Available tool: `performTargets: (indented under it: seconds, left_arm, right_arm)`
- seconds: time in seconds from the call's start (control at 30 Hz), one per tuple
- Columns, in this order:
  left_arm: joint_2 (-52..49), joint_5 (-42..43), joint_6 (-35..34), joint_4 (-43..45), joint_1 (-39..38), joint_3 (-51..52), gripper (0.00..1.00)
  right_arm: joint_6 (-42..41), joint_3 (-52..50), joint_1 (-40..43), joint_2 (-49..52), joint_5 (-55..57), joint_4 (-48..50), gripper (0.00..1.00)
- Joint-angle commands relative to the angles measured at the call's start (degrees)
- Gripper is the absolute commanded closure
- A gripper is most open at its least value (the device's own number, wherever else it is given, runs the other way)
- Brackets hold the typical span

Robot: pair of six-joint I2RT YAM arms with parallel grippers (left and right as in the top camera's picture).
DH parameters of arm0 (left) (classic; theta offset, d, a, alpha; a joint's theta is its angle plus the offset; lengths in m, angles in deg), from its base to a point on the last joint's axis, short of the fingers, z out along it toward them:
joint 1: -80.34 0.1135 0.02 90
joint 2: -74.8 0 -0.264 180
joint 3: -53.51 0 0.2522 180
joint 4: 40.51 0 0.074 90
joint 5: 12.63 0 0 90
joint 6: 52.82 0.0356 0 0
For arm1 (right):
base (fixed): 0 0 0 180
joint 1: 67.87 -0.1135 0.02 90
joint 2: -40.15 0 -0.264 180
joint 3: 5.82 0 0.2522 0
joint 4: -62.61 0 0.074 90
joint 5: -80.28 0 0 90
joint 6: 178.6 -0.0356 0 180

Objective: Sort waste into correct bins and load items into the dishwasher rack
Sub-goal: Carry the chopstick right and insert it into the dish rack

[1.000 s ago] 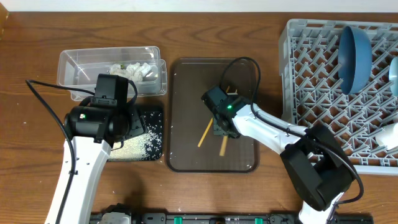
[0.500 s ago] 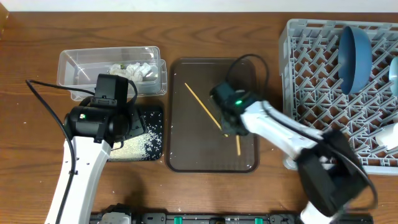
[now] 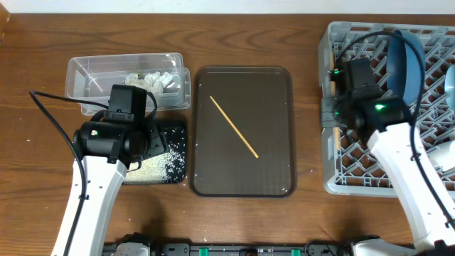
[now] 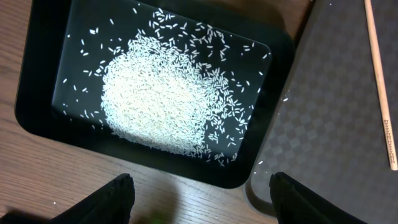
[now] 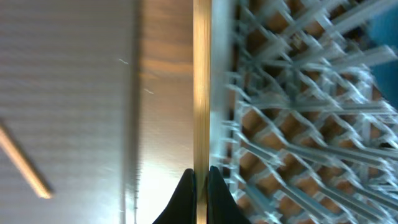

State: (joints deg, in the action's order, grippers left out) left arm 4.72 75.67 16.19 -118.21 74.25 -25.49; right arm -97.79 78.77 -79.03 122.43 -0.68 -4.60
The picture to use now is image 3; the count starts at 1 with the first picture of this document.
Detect pile of white rice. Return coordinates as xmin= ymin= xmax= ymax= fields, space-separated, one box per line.
xmin=124 ymin=127 xmax=186 ymax=185

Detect dark blue plate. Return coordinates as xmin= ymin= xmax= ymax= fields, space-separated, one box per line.
xmin=386 ymin=30 xmax=424 ymax=105

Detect white tissue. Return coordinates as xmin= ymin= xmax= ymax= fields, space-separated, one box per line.
xmin=123 ymin=71 xmax=175 ymax=94

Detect light blue small bowl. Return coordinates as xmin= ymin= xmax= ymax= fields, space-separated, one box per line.
xmin=444 ymin=65 xmax=455 ymax=110

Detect green cup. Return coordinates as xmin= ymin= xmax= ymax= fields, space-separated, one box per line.
xmin=429 ymin=141 xmax=454 ymax=172

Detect wooden chopstick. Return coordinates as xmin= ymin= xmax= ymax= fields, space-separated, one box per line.
xmin=330 ymin=51 xmax=341 ymax=151
xmin=209 ymin=96 xmax=259 ymax=159

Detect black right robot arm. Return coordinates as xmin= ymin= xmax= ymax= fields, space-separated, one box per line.
xmin=321 ymin=90 xmax=454 ymax=255

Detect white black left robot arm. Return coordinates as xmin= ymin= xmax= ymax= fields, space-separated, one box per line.
xmin=52 ymin=121 xmax=168 ymax=255

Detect grey dishwasher rack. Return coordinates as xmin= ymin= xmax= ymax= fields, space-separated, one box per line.
xmin=318 ymin=21 xmax=454 ymax=197

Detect clear plastic waste bin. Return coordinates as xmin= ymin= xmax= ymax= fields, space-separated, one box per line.
xmin=65 ymin=53 xmax=191 ymax=112

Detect black rectangular tray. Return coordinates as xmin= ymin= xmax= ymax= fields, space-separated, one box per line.
xmin=122 ymin=119 xmax=188 ymax=186

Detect brown serving tray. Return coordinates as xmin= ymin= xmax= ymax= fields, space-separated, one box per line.
xmin=188 ymin=66 xmax=296 ymax=198

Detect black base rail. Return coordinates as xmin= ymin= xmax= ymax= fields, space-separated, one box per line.
xmin=102 ymin=233 xmax=353 ymax=256

